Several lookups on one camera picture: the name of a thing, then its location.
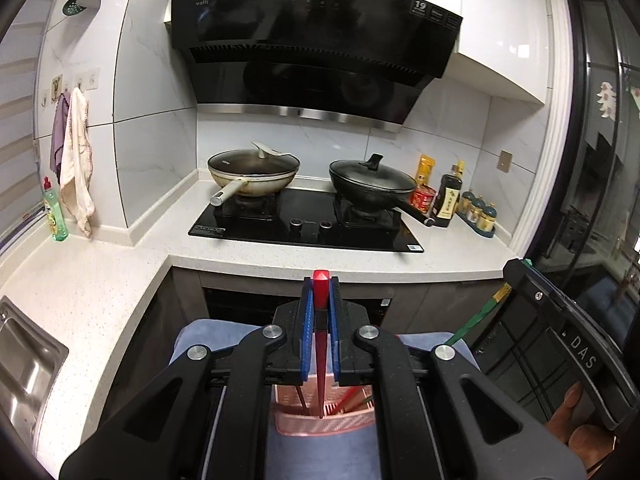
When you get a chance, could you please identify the cream wok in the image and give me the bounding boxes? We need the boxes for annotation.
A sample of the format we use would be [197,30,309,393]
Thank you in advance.
[207,159,301,207]

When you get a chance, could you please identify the dark soy sauce bottle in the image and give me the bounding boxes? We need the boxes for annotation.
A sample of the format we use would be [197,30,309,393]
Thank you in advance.
[432,161,464,229]

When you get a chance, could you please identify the tree window sticker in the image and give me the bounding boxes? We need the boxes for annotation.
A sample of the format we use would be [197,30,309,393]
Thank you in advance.
[594,81,619,122]

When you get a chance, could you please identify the person's right hand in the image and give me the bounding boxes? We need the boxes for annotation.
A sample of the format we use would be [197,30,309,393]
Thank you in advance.
[545,380,619,472]

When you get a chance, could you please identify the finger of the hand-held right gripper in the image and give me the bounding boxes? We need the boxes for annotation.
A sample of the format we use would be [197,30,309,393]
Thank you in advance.
[501,257,567,342]

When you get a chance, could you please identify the glass wok lid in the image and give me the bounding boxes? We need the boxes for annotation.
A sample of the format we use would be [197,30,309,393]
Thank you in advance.
[207,141,301,178]

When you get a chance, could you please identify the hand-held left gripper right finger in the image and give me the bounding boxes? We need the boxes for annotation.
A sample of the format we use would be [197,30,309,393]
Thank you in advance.
[329,276,587,480]

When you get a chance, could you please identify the green dish soap bottle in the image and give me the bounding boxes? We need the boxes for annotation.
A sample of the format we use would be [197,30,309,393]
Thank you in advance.
[41,176,70,242]

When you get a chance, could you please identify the spice jars on rack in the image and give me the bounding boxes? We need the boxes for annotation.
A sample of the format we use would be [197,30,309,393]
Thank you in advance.
[457,189,499,239]

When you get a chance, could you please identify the black wok lid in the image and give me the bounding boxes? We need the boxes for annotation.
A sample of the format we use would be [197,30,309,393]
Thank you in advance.
[328,153,417,192]

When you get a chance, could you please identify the purple hanging cloth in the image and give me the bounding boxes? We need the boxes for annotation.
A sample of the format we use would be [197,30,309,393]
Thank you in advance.
[48,93,72,187]

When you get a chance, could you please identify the pink perforated utensil basket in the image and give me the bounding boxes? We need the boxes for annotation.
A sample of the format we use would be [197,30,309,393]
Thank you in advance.
[271,372,377,436]

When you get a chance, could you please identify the black range hood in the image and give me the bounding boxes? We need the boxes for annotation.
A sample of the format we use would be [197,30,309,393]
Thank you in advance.
[164,0,462,134]

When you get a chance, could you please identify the steel sink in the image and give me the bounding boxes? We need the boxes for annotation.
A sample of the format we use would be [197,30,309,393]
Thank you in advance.
[0,294,70,442]

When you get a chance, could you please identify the dark glass door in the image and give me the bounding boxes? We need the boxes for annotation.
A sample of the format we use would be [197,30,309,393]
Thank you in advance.
[522,0,640,361]

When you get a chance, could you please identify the white hanging towel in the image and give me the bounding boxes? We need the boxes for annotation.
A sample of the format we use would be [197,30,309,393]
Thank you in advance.
[59,87,96,239]

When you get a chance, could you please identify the black gas cooktop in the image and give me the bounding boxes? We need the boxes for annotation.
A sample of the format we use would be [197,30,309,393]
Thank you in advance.
[187,187,426,254]

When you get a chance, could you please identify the red seasoning can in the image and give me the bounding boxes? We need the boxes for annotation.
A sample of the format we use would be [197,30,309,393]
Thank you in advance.
[410,184,442,212]

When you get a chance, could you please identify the blue fleece mat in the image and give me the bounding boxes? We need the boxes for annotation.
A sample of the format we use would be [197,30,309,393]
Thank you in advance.
[169,317,477,480]

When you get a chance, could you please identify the yellow seasoning packet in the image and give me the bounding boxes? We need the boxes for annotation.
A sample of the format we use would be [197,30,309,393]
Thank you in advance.
[417,154,436,189]

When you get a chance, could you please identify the white window blind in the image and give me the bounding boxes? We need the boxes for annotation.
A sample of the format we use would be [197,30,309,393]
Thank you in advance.
[0,45,41,246]

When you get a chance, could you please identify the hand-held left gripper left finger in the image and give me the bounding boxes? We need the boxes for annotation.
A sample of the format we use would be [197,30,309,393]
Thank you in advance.
[59,276,317,480]

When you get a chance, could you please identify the dark lower cabinet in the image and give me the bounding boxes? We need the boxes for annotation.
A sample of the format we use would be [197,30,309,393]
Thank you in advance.
[169,265,503,347]

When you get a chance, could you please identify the black wok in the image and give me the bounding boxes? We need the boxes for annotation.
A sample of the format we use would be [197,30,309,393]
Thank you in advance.
[328,174,437,229]

